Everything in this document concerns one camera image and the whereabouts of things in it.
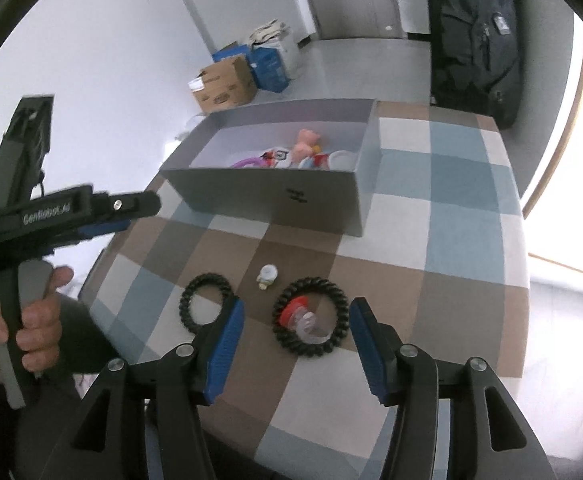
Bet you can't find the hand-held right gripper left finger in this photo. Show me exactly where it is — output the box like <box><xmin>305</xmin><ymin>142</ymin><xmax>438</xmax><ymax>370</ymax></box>
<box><xmin>46</xmin><ymin>296</ymin><xmax>246</xmax><ymax>480</ymax></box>

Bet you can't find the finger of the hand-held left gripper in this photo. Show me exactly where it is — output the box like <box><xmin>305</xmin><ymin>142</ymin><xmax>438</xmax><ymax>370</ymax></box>
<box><xmin>74</xmin><ymin>219</ymin><xmax>132</xmax><ymax>241</ymax></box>
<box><xmin>91</xmin><ymin>190</ymin><xmax>162</xmax><ymax>224</ymax></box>

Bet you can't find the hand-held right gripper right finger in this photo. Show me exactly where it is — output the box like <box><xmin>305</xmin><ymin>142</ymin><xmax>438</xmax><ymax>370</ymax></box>
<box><xmin>349</xmin><ymin>297</ymin><xmax>557</xmax><ymax>480</ymax></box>

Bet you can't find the black bead bracelet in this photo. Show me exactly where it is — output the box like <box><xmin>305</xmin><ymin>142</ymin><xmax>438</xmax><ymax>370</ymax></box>
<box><xmin>272</xmin><ymin>276</ymin><xmax>347</xmax><ymax>358</ymax></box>
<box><xmin>179</xmin><ymin>273</ymin><xmax>234</xmax><ymax>331</ymax></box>

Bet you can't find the clear bottle with red cap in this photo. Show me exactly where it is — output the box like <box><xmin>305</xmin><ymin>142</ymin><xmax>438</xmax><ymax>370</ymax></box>
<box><xmin>277</xmin><ymin>297</ymin><xmax>333</xmax><ymax>345</ymax></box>

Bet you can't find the small white figure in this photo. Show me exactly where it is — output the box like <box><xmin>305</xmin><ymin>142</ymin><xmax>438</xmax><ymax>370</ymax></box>
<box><xmin>256</xmin><ymin>265</ymin><xmax>278</xmax><ymax>291</ymax></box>

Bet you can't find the grey cardboard box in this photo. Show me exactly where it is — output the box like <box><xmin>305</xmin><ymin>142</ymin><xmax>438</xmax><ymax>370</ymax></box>
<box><xmin>160</xmin><ymin>98</ymin><xmax>383</xmax><ymax>238</ymax></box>

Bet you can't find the white round lid with pin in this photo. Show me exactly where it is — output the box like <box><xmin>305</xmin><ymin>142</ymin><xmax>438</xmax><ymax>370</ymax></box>
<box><xmin>260</xmin><ymin>147</ymin><xmax>292</xmax><ymax>167</ymax></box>

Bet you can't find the pink pig toy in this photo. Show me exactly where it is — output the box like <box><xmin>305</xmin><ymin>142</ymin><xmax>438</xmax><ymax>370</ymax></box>
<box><xmin>291</xmin><ymin>128</ymin><xmax>322</xmax><ymax>168</ymax></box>

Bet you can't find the plain white round lid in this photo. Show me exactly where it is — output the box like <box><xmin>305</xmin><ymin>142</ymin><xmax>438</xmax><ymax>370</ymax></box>
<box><xmin>327</xmin><ymin>150</ymin><xmax>357</xmax><ymax>172</ymax></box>

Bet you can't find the person's left hand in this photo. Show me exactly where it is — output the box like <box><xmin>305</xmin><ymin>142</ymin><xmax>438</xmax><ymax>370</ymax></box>
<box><xmin>0</xmin><ymin>266</ymin><xmax>74</xmax><ymax>386</ymax></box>

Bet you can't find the brown cardboard box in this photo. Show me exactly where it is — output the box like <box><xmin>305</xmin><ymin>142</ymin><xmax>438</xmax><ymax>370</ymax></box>
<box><xmin>187</xmin><ymin>55</ymin><xmax>258</xmax><ymax>113</ymax></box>

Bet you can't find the small blue box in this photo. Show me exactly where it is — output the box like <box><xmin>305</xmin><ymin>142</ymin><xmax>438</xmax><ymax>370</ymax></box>
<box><xmin>212</xmin><ymin>44</ymin><xmax>252</xmax><ymax>63</ymax></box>

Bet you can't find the checkered tablecloth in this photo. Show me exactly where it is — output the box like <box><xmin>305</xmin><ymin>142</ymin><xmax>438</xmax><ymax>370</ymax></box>
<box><xmin>78</xmin><ymin>101</ymin><xmax>531</xmax><ymax>466</ymax></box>

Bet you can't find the large blue box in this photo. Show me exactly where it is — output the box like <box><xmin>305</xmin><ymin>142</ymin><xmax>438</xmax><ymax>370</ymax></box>
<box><xmin>248</xmin><ymin>46</ymin><xmax>292</xmax><ymax>93</ymax></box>

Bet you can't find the black backpack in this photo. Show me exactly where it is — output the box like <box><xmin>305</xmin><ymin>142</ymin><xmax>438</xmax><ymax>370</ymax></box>
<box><xmin>430</xmin><ymin>0</ymin><xmax>522</xmax><ymax>131</ymax></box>

